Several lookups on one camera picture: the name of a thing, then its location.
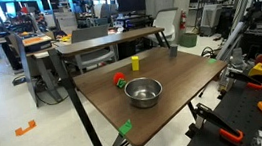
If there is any grey office chair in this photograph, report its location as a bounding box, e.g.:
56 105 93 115
69 24 119 74

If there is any red fire extinguisher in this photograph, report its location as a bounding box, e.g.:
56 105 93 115
177 9 189 31

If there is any brown wooden table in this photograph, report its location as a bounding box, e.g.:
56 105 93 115
58 37 239 146

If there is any red toy strawberry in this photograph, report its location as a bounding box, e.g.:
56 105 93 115
111 71 129 90

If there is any green bin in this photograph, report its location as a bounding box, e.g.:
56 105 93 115
178 31 199 50

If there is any yellow rectangular block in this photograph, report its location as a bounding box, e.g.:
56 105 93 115
130 55 142 73

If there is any silver metal bowl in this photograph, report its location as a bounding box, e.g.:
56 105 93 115
122 74 165 112

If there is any black clamp with orange handle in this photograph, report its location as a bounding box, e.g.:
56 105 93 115
226 66 262 94
193 98 245 146

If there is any short green tape piece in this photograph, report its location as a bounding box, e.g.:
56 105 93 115
117 118 135 138

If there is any grey desk with divider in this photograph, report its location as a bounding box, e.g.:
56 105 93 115
14 28 65 109

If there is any black box with orange top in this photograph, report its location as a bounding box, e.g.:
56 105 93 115
21 32 55 54

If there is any grey tilted stand pole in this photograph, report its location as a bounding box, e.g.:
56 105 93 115
209 0 262 63

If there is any black perforated base board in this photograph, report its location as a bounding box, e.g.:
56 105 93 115
169 76 262 146

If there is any grey metal mount block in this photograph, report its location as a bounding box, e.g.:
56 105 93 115
213 46 258 93

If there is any white shell chair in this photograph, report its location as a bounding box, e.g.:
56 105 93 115
145 7 184 47

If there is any narrow brown desk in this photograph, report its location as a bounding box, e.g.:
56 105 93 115
53 24 173 76

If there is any orange floor marker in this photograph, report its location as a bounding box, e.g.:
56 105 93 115
13 119 39 138

